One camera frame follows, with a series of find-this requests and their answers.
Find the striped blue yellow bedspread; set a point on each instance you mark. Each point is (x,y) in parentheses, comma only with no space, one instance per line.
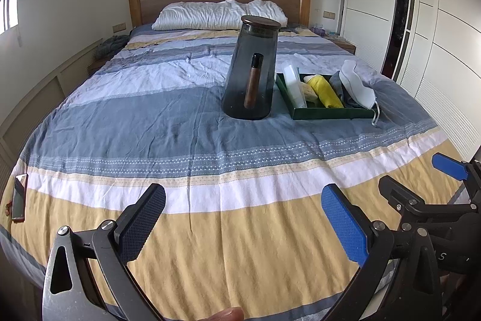
(150,110)

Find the white pillow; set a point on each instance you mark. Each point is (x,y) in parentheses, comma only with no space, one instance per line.
(203,16)

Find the red-cased smartphone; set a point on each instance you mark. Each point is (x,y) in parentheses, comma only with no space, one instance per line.
(18,197)

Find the white and grey cloth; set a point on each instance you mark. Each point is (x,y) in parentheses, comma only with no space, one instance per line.
(355,84)

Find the grey towel with blue trim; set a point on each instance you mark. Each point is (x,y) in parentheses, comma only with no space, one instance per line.
(338,86)

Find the wall switch panel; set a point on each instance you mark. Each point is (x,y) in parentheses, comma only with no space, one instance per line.
(119,28)
(329,14)

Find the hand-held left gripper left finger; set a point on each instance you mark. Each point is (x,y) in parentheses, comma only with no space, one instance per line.
(142,219)

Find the window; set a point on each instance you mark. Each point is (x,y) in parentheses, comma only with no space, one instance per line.
(9,9)

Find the wooden nightstand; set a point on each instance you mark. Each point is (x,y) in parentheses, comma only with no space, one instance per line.
(96,64)
(344,44)

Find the green tray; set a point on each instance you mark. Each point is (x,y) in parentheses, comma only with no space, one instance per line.
(330,113)

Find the person's left hand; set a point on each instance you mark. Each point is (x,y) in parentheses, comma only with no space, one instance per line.
(225,314)

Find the pale yellow cloth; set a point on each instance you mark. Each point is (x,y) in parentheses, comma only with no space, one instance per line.
(310,92)

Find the yellow towel with white cuff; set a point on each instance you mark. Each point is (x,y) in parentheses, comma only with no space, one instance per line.
(325,89)

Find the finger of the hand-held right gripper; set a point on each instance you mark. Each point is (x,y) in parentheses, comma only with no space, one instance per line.
(447,163)
(394,191)

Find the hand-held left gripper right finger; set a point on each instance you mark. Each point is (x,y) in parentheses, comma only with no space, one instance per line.
(344,223)

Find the grey glass pitcher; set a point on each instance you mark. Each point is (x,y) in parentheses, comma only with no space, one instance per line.
(240,57)

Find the dark grey knit cloth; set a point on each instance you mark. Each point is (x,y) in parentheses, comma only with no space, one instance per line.
(111,44)

